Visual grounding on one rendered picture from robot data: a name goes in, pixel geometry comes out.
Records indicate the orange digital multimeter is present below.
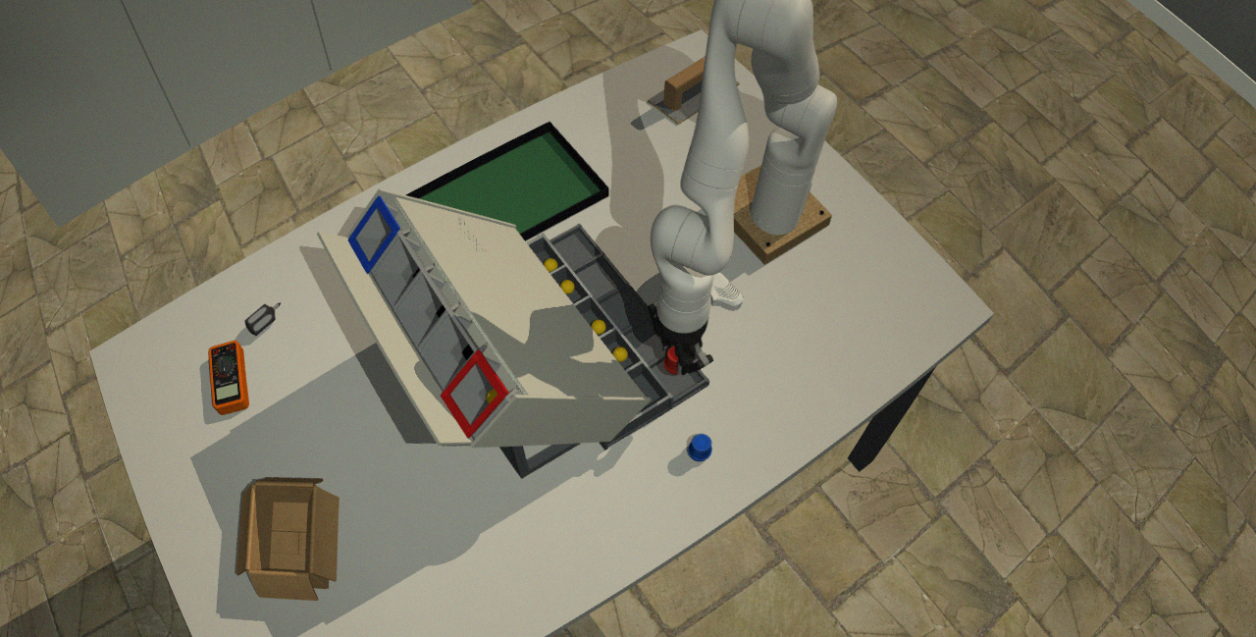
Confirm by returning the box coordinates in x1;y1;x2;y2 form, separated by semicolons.
208;340;249;415

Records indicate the red rectangular frame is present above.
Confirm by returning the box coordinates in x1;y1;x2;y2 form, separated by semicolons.
441;351;509;438

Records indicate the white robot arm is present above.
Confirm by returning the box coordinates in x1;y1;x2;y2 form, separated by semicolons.
651;0;836;333

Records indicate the red plug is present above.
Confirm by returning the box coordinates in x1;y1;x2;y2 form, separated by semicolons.
663;346;678;374

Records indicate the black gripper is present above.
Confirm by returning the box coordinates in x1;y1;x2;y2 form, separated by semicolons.
648;302;713;374

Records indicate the blue square band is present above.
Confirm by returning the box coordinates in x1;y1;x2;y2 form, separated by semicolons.
348;196;399;274

